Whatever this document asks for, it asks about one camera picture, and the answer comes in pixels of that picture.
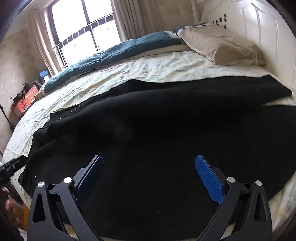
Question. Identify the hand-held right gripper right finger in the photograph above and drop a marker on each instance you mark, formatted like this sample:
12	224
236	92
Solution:
207	178

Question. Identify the floral bed sheet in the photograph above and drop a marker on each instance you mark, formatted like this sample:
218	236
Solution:
161	67

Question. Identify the black tripod stand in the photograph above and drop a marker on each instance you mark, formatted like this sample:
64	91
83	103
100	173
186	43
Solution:
5	115

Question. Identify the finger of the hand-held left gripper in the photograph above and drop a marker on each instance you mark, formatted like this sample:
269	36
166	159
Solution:
13	164

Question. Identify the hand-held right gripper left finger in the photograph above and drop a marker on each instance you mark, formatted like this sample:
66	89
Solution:
92	170

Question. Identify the black pants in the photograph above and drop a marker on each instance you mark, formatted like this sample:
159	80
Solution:
150	127

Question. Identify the window with black railing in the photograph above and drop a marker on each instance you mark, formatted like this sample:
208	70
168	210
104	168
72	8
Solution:
76	25

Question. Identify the beige curtain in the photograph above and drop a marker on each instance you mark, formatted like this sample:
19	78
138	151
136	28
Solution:
41	41
138	16

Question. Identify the white headboard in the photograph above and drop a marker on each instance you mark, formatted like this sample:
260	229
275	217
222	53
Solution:
254	20

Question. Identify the blue container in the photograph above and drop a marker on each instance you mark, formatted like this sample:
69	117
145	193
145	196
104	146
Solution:
44	76

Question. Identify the blue quilt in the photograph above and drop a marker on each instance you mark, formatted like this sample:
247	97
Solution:
111	54

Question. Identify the beige pillow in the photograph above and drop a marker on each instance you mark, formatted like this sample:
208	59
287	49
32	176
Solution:
222	46

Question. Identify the orange box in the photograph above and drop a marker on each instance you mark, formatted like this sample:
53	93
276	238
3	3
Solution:
25	102

